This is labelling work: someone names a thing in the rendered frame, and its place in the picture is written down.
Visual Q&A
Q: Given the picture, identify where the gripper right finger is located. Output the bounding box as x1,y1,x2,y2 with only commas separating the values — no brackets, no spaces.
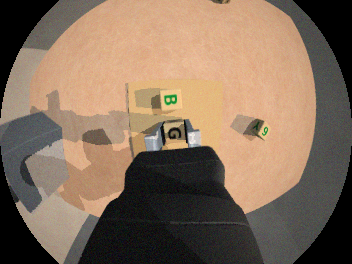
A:
184,119,201,148

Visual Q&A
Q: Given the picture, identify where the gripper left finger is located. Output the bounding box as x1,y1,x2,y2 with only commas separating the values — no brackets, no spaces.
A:
144,122,166,151

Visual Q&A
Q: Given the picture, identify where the tan flat mat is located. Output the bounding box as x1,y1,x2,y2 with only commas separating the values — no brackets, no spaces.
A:
128,79,223,157

